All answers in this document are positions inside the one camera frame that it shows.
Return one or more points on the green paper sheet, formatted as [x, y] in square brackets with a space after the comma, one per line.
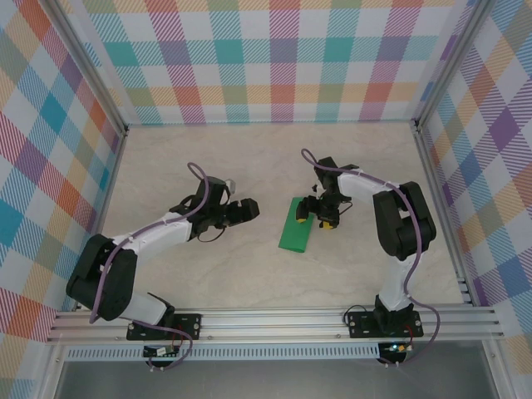
[293, 237]

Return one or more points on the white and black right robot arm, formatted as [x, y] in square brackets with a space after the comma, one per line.
[357, 187]

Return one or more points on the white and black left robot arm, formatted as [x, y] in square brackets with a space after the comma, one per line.
[166, 234]

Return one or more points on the right circuit board green light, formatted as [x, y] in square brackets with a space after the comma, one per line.
[397, 348]

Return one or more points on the left circuit board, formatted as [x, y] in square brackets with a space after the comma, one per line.
[160, 352]

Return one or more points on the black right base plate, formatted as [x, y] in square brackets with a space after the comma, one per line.
[361, 328]

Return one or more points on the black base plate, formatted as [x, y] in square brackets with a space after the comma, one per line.
[361, 328]
[193, 322]

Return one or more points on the aluminium mounting rail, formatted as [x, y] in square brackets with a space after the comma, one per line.
[270, 324]

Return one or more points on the aluminium side rail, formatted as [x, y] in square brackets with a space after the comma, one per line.
[102, 220]
[446, 220]

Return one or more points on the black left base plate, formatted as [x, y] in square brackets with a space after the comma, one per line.
[193, 322]

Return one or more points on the aluminium frame post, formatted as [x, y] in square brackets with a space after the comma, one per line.
[90, 62]
[453, 62]

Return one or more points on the aluminium frame leg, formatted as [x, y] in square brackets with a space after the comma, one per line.
[50, 374]
[497, 374]

